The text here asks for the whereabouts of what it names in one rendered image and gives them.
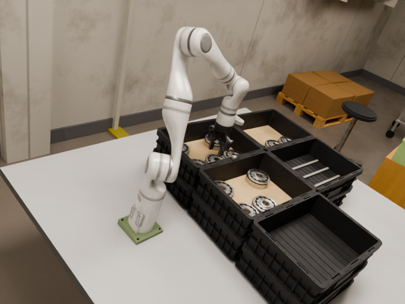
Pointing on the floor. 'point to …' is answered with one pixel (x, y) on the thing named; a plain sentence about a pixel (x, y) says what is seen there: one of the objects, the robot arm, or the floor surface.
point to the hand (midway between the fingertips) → (216, 149)
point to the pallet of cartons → (322, 96)
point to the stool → (364, 115)
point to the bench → (169, 233)
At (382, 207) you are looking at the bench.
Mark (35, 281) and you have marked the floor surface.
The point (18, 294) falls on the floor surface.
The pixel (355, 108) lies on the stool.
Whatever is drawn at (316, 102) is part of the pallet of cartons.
